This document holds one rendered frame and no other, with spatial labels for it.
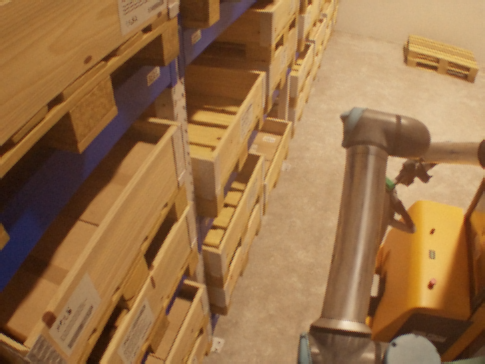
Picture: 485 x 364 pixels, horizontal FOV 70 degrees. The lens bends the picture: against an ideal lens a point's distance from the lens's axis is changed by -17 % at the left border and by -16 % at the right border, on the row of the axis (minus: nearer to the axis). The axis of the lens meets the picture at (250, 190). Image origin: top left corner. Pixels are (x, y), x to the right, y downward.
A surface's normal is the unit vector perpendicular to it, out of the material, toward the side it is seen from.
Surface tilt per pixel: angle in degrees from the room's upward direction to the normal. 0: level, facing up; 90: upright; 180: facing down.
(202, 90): 90
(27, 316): 0
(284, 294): 0
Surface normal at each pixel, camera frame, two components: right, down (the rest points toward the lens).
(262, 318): 0.01, -0.72
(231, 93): -0.28, 0.66
